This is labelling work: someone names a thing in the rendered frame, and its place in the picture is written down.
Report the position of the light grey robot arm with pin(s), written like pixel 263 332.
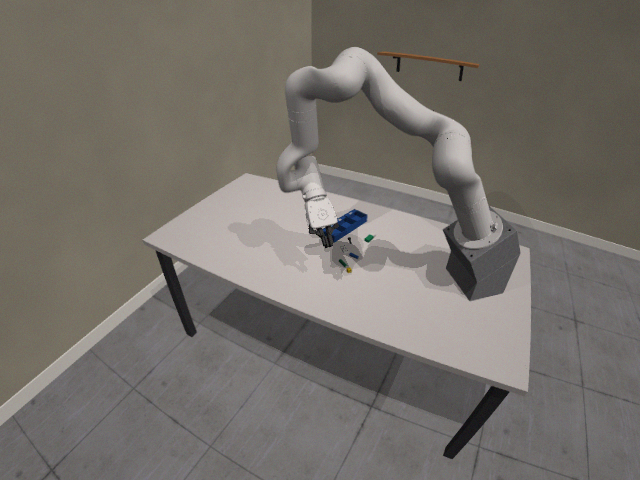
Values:
pixel 452 155

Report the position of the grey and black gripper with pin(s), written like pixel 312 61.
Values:
pixel 320 213

